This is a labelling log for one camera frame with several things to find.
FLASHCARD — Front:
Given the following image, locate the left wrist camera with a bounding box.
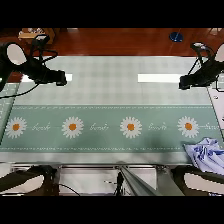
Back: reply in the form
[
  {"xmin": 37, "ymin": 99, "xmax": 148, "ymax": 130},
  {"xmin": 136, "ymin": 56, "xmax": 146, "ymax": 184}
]
[{"xmin": 30, "ymin": 33, "xmax": 52, "ymax": 58}]

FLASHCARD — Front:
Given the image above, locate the light blue shirt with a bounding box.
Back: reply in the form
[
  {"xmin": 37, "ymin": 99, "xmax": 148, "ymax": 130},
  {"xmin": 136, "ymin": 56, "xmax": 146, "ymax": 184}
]
[{"xmin": 183, "ymin": 136, "xmax": 224, "ymax": 176}]

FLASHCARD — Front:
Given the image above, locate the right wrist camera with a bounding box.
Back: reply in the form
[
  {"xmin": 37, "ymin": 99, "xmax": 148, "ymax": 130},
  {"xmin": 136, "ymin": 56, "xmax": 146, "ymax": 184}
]
[{"xmin": 189, "ymin": 41, "xmax": 211, "ymax": 64}]

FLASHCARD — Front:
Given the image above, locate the silver frame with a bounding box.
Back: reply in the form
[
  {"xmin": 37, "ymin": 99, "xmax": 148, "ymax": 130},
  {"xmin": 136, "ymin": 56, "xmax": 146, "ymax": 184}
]
[{"xmin": 0, "ymin": 161, "xmax": 224, "ymax": 197}]

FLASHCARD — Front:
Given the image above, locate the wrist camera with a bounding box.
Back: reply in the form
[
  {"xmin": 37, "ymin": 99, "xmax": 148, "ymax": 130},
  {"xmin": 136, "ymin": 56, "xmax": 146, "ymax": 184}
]
[
  {"xmin": 30, "ymin": 33, "xmax": 52, "ymax": 58},
  {"xmin": 189, "ymin": 41, "xmax": 211, "ymax": 64}
]

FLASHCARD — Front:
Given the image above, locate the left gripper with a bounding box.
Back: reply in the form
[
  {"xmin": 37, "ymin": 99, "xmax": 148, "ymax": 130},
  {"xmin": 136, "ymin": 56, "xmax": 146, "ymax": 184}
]
[{"xmin": 49, "ymin": 69, "xmax": 68, "ymax": 87}]

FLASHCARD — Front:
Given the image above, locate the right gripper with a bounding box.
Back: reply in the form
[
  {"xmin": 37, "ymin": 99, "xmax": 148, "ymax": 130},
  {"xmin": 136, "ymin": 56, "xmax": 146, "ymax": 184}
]
[{"xmin": 178, "ymin": 74, "xmax": 198, "ymax": 91}]

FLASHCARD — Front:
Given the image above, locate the black cable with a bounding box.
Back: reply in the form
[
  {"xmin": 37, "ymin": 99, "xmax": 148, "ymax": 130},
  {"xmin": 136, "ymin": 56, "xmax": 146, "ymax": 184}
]
[
  {"xmin": 49, "ymin": 182, "xmax": 82, "ymax": 197},
  {"xmin": 0, "ymin": 81, "xmax": 40, "ymax": 100}
]

